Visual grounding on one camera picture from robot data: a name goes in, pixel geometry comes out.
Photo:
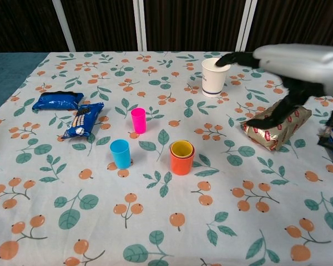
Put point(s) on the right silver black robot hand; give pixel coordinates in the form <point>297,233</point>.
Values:
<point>299,63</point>

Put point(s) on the yellow plastic cup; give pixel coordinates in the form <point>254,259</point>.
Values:
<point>181,149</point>

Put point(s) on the pink plastic cup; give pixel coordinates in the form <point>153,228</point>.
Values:
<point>138,122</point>

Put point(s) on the light blue plastic cup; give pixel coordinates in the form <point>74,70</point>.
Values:
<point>120,155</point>

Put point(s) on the gold foil snack package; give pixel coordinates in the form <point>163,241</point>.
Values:
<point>274,137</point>

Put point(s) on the white paper cup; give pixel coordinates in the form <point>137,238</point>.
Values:
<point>213,83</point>

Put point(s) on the orange plastic cup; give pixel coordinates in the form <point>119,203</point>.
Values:
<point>181,166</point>

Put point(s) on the floral leaf berry tablecloth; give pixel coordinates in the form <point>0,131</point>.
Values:
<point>166,207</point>

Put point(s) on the blue cookie packet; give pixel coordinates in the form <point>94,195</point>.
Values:
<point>81,120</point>

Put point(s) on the plain blue snack packet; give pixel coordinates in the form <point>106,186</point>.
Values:
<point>55,102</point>

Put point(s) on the dark folding screen white frame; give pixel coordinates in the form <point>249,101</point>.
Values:
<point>100,25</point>

